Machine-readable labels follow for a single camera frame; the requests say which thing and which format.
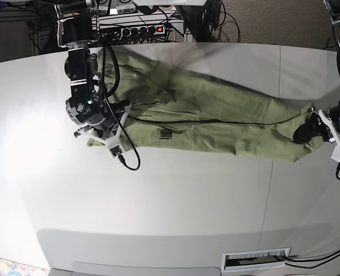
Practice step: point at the white camera mount image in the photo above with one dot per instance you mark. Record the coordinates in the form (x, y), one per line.
(112, 144)
(333, 134)

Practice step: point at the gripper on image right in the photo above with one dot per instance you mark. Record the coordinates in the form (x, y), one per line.
(314, 127)

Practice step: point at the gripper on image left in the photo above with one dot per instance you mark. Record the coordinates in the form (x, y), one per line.
(109, 126)

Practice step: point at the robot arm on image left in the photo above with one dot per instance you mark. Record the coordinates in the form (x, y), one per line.
(78, 31)

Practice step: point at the table cable grommet slot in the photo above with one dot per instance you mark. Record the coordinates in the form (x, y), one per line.
(254, 260)

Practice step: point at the green T-shirt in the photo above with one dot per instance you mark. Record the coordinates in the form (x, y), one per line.
(179, 109)

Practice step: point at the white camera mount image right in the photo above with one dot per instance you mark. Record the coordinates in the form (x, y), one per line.
(333, 134)

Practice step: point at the white power strip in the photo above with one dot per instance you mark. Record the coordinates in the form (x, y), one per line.
(151, 31)

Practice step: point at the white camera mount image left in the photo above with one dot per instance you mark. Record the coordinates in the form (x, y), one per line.
(112, 144)

